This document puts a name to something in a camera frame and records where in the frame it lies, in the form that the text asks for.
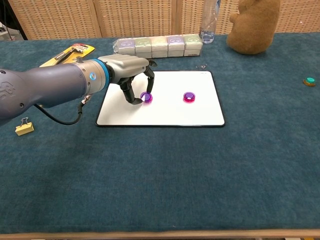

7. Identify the yellow binder clip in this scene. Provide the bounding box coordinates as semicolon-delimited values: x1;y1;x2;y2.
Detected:
14;116;35;137

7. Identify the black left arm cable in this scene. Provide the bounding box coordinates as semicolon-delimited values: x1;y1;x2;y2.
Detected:
33;96;91;126

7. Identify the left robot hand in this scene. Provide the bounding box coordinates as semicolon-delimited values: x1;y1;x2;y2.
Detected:
97;54;158;106

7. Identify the wicker folding screen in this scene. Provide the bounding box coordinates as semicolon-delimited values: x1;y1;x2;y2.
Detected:
7;0;320;41

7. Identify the teal table cloth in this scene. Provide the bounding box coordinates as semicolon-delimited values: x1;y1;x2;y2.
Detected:
0;32;320;235

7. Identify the clear plastic water bottle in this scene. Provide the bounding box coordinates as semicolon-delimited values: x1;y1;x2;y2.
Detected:
199;0;222;45

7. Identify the brown plush toy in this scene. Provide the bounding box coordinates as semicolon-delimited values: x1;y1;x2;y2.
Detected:
226;0;281;55

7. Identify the black diagonal pole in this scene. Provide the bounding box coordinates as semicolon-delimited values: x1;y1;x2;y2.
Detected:
4;0;28;41

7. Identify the white magnetic board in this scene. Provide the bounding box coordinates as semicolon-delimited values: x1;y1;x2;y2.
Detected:
95;70;226;128

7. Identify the wrapped pack of pastel boxes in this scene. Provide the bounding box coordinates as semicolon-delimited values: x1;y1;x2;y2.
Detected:
111;34;204;61

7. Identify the razor in yellow blister pack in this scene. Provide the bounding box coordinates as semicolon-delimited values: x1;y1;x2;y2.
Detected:
39;43;96;68

